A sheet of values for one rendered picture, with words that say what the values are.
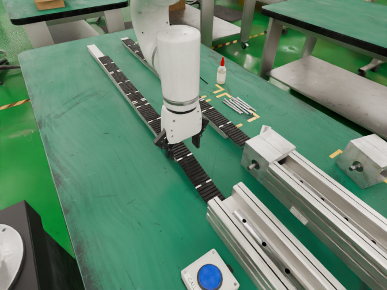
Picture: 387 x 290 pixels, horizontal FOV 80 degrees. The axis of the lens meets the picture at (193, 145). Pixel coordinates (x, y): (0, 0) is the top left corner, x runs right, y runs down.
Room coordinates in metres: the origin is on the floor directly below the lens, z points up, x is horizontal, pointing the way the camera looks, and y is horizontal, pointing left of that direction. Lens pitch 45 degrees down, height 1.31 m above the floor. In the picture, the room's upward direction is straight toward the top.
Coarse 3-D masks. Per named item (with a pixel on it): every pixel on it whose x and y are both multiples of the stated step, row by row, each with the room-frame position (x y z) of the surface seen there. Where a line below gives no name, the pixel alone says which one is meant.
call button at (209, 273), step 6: (204, 270) 0.13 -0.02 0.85; (210, 270) 0.13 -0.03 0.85; (216, 270) 0.13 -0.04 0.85; (204, 276) 0.12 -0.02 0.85; (210, 276) 0.12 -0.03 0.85; (216, 276) 0.12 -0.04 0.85; (204, 282) 0.11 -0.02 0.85; (210, 282) 0.11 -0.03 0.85; (216, 282) 0.11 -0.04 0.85; (210, 288) 0.10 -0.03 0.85
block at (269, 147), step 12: (264, 132) 0.48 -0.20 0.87; (252, 144) 0.43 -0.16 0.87; (264, 144) 0.43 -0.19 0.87; (276, 144) 0.43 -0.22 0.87; (288, 144) 0.43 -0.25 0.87; (252, 156) 0.42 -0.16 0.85; (264, 156) 0.39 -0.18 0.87; (276, 156) 0.39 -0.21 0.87; (252, 168) 0.39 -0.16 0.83; (264, 168) 0.38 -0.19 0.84
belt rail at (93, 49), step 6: (90, 48) 1.22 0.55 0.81; (96, 48) 1.22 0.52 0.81; (96, 54) 1.15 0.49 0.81; (102, 54) 1.15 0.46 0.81; (96, 60) 1.13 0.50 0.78; (102, 66) 1.04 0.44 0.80; (108, 72) 0.96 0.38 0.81; (120, 90) 0.84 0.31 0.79; (126, 96) 0.78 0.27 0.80; (138, 114) 0.68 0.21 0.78; (144, 120) 0.64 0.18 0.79; (150, 126) 0.59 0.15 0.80
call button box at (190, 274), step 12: (216, 252) 0.17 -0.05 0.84; (192, 264) 0.15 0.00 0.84; (204, 264) 0.15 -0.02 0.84; (216, 264) 0.15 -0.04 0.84; (228, 264) 0.16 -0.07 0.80; (192, 276) 0.12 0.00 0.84; (228, 276) 0.12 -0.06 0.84; (192, 288) 0.11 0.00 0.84; (204, 288) 0.10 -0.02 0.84; (216, 288) 0.10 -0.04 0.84; (228, 288) 0.11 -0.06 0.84
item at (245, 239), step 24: (240, 192) 0.29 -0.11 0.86; (216, 216) 0.24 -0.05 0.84; (240, 216) 0.25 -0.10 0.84; (264, 216) 0.23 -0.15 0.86; (240, 240) 0.18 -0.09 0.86; (264, 240) 0.19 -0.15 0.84; (288, 240) 0.18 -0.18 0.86; (240, 264) 0.16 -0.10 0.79; (264, 264) 0.14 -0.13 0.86; (288, 264) 0.15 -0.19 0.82; (312, 264) 0.14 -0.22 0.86; (264, 288) 0.11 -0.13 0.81; (288, 288) 0.10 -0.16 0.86; (312, 288) 0.11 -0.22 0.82; (336, 288) 0.10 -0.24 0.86
